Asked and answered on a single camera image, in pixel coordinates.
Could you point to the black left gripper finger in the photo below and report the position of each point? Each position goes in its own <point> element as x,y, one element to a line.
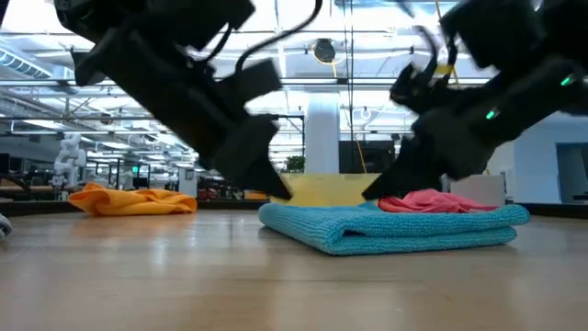
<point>248,156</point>

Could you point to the blue microfiber towel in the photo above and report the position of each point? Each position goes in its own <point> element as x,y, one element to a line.
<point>390,230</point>

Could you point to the white robot figure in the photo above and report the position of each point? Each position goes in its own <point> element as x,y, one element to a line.
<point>69,161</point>

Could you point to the small green bush plant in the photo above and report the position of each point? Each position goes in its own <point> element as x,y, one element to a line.
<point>295,164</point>

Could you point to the computer monitor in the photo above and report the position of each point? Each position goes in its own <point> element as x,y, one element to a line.
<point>3,163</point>

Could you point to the white plant pot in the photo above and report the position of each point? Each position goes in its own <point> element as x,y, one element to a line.
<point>480,189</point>

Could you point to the small yellow tag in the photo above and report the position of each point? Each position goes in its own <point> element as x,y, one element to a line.
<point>444,70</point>

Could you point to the yellow translucent plastic bin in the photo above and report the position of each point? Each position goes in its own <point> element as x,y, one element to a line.
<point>326,188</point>

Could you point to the overhead LED light bar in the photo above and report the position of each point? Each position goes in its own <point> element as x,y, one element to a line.
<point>321,81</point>

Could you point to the pink microfiber towel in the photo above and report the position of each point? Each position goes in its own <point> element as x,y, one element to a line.
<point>436,201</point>

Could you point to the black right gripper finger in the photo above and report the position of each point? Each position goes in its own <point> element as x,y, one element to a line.
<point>413,170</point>

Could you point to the orange microfiber towel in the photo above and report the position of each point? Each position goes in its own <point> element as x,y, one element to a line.
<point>128,202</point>

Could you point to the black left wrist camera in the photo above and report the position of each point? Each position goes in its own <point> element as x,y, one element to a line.
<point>250,80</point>

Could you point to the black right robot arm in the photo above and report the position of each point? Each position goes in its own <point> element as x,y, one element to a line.
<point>542,83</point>

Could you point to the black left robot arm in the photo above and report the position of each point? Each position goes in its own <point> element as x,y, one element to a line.
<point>151,18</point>

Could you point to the white building column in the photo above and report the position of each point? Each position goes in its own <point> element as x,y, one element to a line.
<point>322,133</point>

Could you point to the grey microfiber towel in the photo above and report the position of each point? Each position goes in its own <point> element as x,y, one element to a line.
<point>4,227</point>

